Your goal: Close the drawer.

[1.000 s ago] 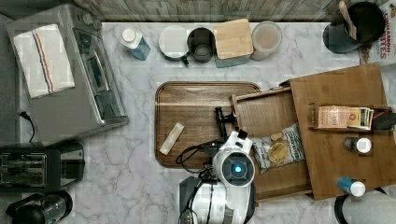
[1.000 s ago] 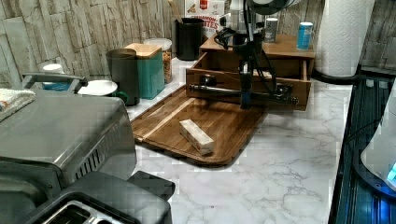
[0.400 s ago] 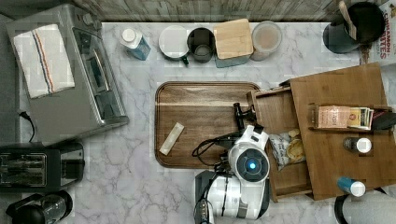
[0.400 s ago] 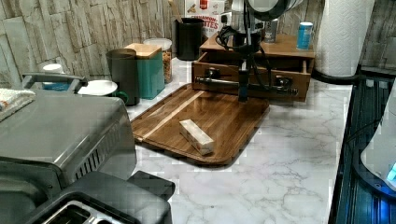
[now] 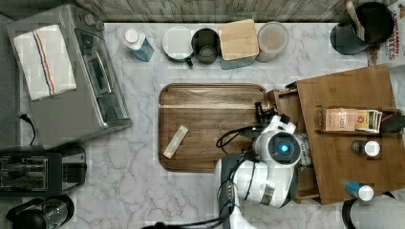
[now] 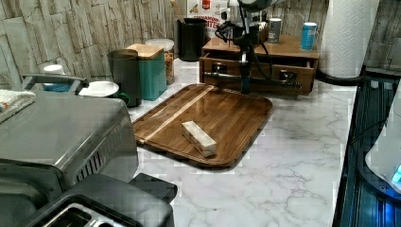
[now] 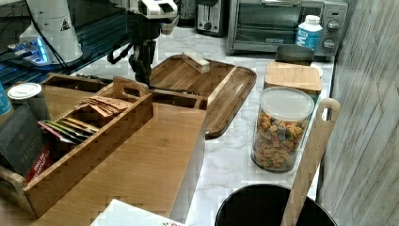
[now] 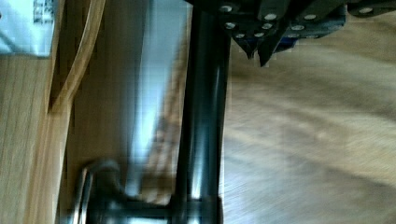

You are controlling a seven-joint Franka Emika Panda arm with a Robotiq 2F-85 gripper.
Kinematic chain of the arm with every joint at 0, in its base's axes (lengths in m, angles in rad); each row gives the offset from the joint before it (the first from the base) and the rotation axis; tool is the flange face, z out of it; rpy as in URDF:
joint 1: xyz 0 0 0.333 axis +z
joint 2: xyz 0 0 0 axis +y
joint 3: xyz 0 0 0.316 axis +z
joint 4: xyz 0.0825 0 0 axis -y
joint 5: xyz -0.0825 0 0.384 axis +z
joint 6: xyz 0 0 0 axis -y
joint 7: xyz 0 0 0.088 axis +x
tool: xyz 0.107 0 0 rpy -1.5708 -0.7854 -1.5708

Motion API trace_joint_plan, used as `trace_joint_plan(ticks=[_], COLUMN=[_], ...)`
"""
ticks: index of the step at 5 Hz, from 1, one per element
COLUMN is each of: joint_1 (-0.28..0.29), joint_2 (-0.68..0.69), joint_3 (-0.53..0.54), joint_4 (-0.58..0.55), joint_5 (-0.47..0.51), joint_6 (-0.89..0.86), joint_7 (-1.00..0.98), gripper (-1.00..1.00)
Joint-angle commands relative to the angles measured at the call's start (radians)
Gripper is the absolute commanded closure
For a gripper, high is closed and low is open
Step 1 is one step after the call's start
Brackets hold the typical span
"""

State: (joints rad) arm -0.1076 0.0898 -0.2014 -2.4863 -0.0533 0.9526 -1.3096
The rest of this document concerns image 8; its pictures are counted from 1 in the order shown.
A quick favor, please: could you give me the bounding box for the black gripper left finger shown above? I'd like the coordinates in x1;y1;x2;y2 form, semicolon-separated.
218;0;262;59

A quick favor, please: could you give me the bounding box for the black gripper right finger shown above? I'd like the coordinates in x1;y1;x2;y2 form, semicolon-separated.
258;0;346;66

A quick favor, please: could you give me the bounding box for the wooden drawer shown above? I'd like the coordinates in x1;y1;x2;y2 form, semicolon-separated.
56;0;395;224

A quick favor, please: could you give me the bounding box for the black drawer handle bar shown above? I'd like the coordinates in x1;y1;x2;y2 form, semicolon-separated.
70;7;230;224

